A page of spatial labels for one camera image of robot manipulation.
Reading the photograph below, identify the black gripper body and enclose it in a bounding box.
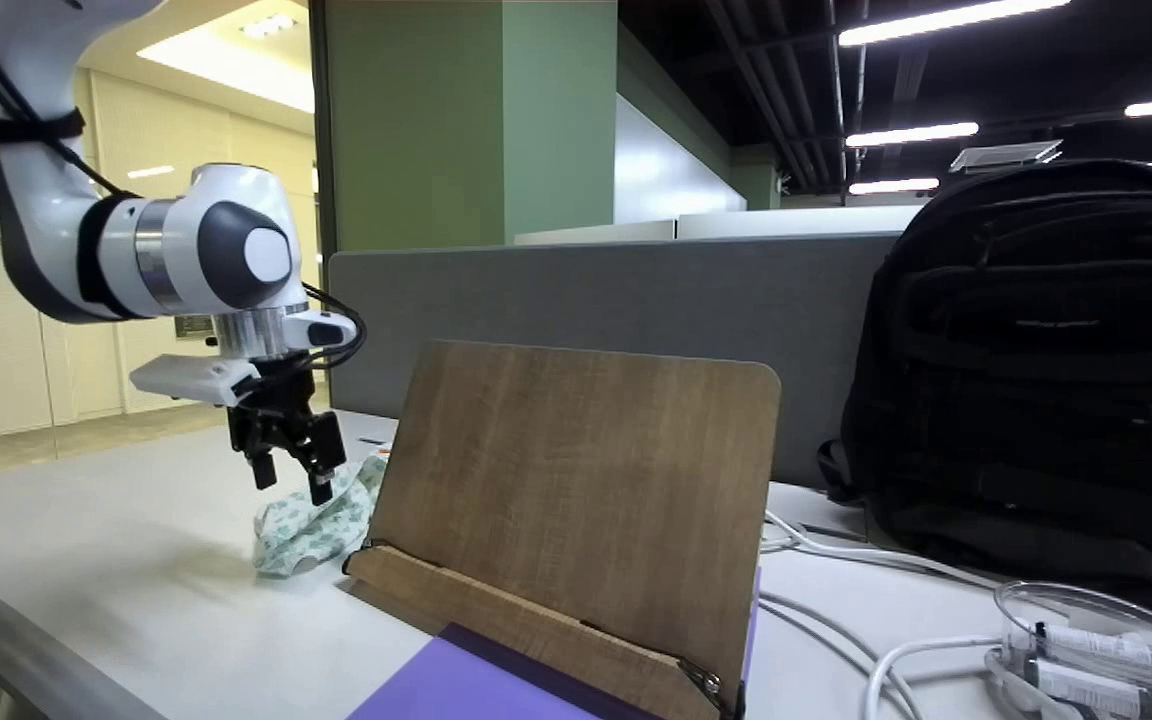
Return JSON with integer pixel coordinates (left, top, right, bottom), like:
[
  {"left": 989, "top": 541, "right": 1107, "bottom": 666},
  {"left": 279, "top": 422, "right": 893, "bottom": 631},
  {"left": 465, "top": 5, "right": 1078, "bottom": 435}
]
[{"left": 222, "top": 352, "right": 346, "bottom": 462}]

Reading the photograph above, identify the white and green floral cloth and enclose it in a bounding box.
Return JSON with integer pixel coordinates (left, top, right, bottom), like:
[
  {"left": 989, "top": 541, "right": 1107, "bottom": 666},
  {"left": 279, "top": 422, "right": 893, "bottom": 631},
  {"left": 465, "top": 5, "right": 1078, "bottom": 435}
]
[{"left": 249, "top": 453, "right": 390, "bottom": 578}]

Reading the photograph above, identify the wooden board stand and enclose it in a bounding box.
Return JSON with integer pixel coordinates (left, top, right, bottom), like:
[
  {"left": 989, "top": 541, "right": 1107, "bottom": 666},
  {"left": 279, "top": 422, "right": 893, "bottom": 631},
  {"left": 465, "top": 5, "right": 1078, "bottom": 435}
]
[{"left": 339, "top": 340, "right": 785, "bottom": 720}]

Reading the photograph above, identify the purple paper sheet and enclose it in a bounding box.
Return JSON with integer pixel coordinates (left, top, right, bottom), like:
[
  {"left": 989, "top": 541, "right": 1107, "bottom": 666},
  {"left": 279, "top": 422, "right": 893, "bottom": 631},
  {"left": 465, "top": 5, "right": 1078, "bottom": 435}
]
[{"left": 346, "top": 624, "right": 647, "bottom": 720}]

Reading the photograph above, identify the grey desk partition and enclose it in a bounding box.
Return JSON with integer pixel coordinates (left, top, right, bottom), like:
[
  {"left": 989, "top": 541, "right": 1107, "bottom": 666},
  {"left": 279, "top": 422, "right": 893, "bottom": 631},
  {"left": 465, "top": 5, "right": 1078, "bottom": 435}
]
[{"left": 325, "top": 235, "right": 926, "bottom": 491}]

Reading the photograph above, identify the green pillar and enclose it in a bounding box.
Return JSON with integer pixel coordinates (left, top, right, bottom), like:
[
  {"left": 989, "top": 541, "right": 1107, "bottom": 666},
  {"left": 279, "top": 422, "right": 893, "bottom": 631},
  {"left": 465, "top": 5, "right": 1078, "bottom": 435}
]
[{"left": 310, "top": 0, "right": 621, "bottom": 256}]

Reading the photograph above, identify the large ceiling light panel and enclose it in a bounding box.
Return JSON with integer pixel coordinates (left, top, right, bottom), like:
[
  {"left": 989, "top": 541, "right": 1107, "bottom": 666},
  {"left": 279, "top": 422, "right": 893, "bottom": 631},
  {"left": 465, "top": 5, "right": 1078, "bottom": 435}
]
[{"left": 130, "top": 0, "right": 320, "bottom": 121}]

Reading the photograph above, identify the black backpack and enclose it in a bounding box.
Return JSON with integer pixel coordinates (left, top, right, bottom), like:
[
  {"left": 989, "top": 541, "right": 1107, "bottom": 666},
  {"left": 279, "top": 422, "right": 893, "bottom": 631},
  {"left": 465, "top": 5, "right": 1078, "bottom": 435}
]
[{"left": 811, "top": 155, "right": 1152, "bottom": 611}]

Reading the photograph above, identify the long ceiling light strip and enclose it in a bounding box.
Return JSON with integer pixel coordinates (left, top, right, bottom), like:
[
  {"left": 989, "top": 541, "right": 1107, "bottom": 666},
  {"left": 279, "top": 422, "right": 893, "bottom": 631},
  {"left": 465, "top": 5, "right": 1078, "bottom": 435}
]
[{"left": 835, "top": 0, "right": 1074, "bottom": 51}]

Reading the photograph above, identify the white power adapter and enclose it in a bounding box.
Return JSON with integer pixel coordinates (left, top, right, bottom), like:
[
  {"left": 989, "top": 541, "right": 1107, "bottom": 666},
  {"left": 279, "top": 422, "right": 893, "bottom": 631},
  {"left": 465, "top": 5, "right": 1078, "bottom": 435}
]
[{"left": 983, "top": 614, "right": 1152, "bottom": 720}]

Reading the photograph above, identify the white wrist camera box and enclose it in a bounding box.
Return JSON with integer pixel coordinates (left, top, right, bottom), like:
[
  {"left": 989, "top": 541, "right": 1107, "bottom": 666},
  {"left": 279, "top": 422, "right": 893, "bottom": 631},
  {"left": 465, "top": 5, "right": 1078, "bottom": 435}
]
[{"left": 126, "top": 348, "right": 263, "bottom": 413}]

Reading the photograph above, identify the black cable on robot arm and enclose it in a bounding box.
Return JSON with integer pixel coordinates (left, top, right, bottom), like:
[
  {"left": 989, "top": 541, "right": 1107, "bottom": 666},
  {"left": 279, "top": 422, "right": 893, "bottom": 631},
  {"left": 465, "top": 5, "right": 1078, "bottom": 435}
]
[{"left": 0, "top": 0, "right": 143, "bottom": 202}]

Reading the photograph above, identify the white cable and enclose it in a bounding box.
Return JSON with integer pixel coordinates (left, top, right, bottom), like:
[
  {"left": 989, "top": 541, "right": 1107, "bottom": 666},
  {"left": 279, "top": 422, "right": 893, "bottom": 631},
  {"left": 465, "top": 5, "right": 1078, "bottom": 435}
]
[
  {"left": 757, "top": 512, "right": 1008, "bottom": 593},
  {"left": 751, "top": 593, "right": 926, "bottom": 720}
]

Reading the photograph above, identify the clear looped cable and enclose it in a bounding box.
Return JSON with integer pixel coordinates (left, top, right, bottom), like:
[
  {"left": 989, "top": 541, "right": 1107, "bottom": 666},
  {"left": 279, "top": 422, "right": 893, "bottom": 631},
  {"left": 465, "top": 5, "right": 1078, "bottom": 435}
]
[{"left": 992, "top": 575, "right": 1152, "bottom": 687}]

